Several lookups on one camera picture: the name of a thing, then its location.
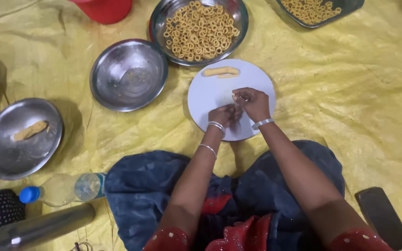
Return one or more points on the person's left hand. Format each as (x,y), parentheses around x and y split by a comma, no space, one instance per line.
(222,114)

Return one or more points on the person's right hand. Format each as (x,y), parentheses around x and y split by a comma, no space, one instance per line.
(256,104)

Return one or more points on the person's left fingers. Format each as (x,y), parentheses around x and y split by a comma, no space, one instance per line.
(235,113)

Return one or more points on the person's right fingers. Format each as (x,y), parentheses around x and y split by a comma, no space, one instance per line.
(241,96)

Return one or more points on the small yellow dough piece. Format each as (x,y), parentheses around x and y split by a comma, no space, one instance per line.
(234,97)

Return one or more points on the stacked silver wrist bangles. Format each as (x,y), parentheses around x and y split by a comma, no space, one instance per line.
(217,127)

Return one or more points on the white round rolling board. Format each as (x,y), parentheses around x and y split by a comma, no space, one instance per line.
(215,94)

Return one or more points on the wide silver bangle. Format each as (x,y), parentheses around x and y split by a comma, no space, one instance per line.
(262,123)

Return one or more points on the thick yellow dough log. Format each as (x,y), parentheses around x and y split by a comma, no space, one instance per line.
(220,71)

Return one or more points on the thin silver bangle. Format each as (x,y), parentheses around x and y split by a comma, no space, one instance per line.
(208,148)

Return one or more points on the pile of yellow dough rings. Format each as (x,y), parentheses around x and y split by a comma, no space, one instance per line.
(199,31)

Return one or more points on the steel bowl holding dough rings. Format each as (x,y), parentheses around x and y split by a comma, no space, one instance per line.
(237,14)

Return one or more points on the yellow plastic sheet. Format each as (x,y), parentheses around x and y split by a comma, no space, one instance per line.
(344,104)

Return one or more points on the heap of small dough rings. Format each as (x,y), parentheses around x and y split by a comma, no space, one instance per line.
(309,10)

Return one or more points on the empty steel bowl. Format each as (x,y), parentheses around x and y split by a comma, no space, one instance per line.
(129,75)

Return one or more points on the person's blue garment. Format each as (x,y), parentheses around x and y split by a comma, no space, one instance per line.
(141,188)

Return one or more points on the person's red garment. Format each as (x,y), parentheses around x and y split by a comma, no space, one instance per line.
(243,237)

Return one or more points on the steel tray holding dough rings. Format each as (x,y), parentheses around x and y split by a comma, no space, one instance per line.
(351,7)

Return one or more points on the red plastic bucket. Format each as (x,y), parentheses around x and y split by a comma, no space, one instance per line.
(105,10)

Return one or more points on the black phone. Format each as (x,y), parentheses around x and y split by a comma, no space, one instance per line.
(384,218)

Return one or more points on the clear plastic bottle blue cap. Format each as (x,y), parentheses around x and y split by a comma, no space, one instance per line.
(65,188)

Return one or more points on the yellow dough lump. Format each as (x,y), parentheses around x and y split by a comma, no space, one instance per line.
(30,130)

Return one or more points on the steel cylinder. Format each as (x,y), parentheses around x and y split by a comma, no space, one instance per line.
(37,228)

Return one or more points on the flat steel plate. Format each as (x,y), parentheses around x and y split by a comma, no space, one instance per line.
(9,153)

